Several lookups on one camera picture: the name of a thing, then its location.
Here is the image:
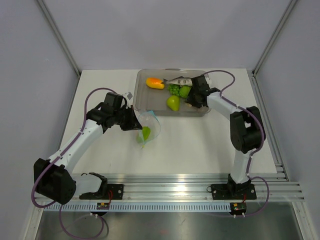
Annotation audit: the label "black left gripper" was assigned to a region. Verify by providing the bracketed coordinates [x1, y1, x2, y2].
[113, 105, 143, 131]

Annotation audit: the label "clear zip top bag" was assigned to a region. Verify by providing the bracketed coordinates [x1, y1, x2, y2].
[136, 110, 161, 148]

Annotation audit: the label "green toy pear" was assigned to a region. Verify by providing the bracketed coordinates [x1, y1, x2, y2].
[166, 95, 180, 111]

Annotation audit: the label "orange yellow toy mango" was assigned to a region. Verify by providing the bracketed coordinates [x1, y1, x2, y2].
[145, 77, 165, 90]

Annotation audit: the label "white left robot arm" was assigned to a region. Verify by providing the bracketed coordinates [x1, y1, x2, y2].
[31, 89, 143, 208]

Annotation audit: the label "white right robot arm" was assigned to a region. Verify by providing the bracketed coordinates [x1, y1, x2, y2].
[181, 74, 266, 198]

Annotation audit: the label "clear plastic food bin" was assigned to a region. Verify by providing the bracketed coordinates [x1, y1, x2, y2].
[133, 69, 211, 117]

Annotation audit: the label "green bumpy toy lime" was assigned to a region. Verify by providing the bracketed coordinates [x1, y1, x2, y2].
[179, 85, 192, 99]

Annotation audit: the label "grey toy fish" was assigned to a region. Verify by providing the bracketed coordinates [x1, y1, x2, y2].
[162, 76, 193, 86]

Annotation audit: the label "green toy grapes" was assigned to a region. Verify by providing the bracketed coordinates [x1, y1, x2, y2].
[167, 84, 181, 97]

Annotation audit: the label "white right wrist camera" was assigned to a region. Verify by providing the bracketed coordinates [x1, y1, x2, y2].
[205, 76, 213, 88]

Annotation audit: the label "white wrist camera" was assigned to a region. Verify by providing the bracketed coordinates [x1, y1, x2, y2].
[122, 91, 133, 107]
[205, 76, 213, 88]

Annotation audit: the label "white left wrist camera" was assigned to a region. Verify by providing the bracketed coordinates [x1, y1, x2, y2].
[122, 91, 133, 107]

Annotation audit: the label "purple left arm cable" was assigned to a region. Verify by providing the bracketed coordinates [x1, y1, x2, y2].
[30, 87, 110, 238]

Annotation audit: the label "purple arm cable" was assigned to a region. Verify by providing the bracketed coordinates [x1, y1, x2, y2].
[30, 87, 110, 238]
[199, 69, 271, 218]

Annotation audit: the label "right aluminium frame post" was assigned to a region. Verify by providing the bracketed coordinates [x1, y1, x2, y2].
[251, 0, 300, 77]

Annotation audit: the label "aluminium frame post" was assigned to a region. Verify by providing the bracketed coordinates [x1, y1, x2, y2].
[251, 0, 300, 77]
[36, 0, 81, 78]

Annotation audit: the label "aluminium mounting rail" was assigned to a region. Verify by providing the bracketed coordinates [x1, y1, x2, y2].
[67, 172, 306, 204]

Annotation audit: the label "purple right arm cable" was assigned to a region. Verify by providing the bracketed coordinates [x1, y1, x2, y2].
[199, 69, 271, 218]

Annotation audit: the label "left aluminium frame post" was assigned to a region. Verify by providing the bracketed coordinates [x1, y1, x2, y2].
[36, 0, 81, 78]

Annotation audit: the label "white slotted cable duct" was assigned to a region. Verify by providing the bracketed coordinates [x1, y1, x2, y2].
[45, 201, 231, 213]

